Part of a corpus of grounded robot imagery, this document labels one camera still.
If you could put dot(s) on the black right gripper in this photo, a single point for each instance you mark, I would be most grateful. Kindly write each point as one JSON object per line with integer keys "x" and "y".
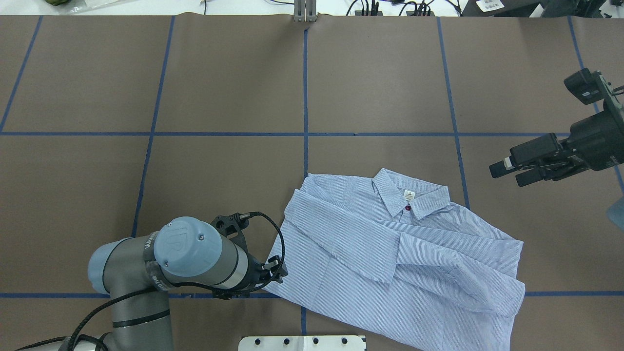
{"x": 594, "y": 138}

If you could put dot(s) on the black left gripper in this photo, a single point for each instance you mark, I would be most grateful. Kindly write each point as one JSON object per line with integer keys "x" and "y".
{"x": 254, "y": 274}

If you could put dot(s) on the light blue striped shirt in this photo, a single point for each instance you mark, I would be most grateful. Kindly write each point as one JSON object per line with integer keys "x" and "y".
{"x": 395, "y": 256}

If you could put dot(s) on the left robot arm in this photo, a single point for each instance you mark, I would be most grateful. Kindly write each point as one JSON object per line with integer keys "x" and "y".
{"x": 138, "y": 274}

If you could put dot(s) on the white camera post with base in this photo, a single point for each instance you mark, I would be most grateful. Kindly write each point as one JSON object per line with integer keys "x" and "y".
{"x": 304, "y": 343}

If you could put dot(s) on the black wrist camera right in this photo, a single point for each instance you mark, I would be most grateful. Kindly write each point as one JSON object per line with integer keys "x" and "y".
{"x": 591, "y": 87}

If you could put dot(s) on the aluminium frame post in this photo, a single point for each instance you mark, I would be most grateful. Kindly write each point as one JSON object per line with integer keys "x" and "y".
{"x": 305, "y": 11}

